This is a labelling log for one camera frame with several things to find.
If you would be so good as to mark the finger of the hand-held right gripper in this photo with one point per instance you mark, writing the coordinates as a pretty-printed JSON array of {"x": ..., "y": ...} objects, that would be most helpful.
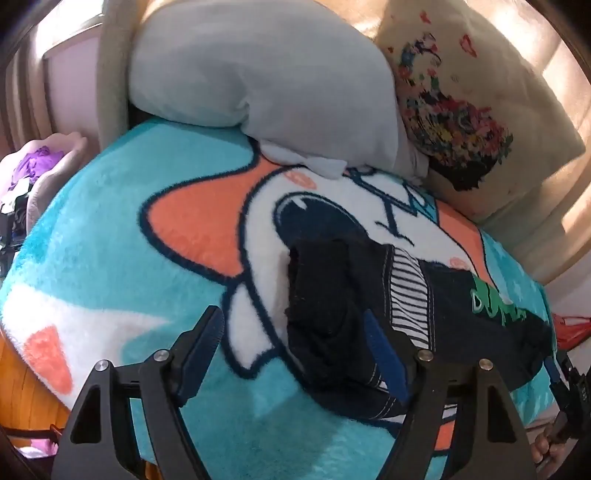
[{"x": 554, "y": 376}]

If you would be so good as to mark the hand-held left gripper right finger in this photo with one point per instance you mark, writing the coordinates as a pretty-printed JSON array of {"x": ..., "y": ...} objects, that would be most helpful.
[{"x": 383, "y": 355}]

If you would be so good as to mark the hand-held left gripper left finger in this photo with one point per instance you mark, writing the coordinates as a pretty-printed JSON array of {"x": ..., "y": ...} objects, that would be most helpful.
[{"x": 203, "y": 339}]

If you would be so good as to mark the person's right hand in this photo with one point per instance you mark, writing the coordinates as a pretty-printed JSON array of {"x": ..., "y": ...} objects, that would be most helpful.
[{"x": 545, "y": 450}]

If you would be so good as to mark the red object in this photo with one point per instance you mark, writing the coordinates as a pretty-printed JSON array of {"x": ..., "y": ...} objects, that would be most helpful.
[{"x": 575, "y": 330}]

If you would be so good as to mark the turquoise cartoon printed blanket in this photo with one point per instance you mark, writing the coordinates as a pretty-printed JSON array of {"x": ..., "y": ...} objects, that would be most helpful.
[{"x": 115, "y": 207}]

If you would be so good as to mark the purple cloth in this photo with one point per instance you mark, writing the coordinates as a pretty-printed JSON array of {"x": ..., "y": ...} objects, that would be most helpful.
[{"x": 37, "y": 161}]

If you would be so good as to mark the grey pillow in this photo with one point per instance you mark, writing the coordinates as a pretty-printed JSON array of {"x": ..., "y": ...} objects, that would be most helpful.
[{"x": 254, "y": 69}]

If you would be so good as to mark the cream floral printed pillow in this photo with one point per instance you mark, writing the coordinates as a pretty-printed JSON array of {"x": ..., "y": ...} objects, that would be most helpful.
[{"x": 508, "y": 92}]

